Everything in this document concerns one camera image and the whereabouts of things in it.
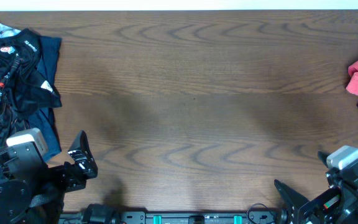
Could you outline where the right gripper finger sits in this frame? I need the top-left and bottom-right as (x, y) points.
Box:
(318, 151), (330, 168)
(274, 179), (309, 224)

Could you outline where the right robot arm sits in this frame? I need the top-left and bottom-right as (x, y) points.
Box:
(274, 146), (358, 224)

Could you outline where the black orange patterned shirt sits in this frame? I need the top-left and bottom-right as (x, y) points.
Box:
(0, 20), (62, 194)

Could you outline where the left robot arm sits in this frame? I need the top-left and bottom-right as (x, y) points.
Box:
(0, 128), (98, 223)

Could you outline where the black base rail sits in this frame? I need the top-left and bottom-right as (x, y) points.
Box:
(58, 204), (287, 224)

